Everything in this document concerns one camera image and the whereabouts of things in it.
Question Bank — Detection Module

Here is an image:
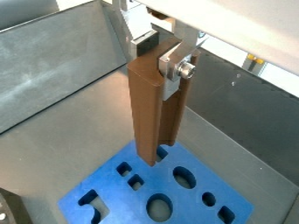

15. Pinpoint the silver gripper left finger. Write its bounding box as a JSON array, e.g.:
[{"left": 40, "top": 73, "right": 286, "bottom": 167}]
[{"left": 112, "top": 0, "right": 159, "bottom": 60}]

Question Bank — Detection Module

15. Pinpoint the yellow black post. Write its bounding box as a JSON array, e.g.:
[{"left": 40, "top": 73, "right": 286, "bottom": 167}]
[{"left": 245, "top": 53, "right": 266, "bottom": 74}]

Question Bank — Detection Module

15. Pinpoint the dark object bottom left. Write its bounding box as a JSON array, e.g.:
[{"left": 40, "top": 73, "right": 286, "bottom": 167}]
[{"left": 0, "top": 187, "right": 34, "bottom": 224}]

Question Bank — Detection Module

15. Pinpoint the grey metal bin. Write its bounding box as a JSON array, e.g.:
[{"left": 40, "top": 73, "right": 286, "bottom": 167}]
[{"left": 0, "top": 0, "right": 299, "bottom": 224}]

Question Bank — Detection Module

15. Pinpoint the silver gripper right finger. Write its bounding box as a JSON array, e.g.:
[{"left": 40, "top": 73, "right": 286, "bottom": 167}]
[{"left": 159, "top": 20, "right": 209, "bottom": 101}]

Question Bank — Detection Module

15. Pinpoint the blue shape sorting board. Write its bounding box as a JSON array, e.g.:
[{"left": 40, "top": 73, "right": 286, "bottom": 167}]
[{"left": 59, "top": 143, "right": 254, "bottom": 224}]

